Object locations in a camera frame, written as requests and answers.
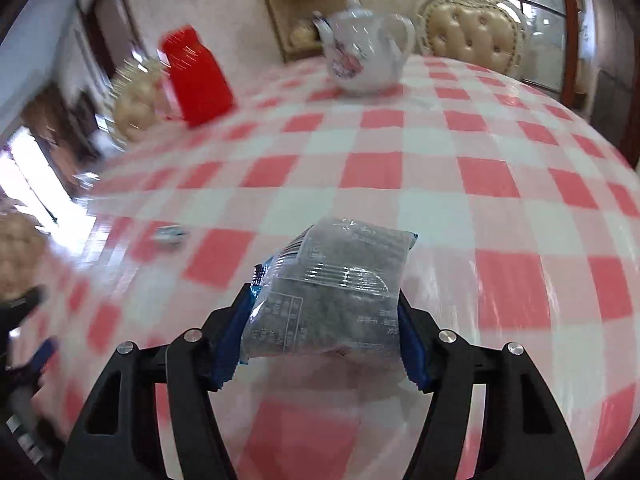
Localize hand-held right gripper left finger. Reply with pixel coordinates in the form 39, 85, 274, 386
59, 282, 251, 480

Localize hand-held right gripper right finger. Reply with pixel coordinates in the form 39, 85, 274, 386
397, 292, 586, 480

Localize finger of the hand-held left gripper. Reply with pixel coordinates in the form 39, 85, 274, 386
0, 286, 48, 341
5, 339, 60, 386

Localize grey snack packet blue edges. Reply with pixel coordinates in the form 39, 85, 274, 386
239, 216, 420, 367

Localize cream tufted dining chair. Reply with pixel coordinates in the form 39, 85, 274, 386
109, 57, 173, 143
415, 0, 526, 81
0, 212, 46, 306

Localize small black white packet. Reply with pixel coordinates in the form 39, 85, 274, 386
154, 225, 188, 248

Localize red white checked tablecloth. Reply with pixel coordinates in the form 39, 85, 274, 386
30, 54, 640, 480

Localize brown red curtain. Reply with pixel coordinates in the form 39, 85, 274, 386
20, 82, 98, 161

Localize red thermos jug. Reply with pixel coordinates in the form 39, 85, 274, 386
159, 24, 237, 128

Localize white floral teapot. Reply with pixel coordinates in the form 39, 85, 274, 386
312, 0, 417, 97

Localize pale bag on shelf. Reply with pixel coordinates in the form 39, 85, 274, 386
290, 22, 321, 47

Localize glass partition door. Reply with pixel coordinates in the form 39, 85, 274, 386
510, 0, 591, 111

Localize wooden shelf cabinet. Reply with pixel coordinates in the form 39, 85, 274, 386
260, 0, 351, 63

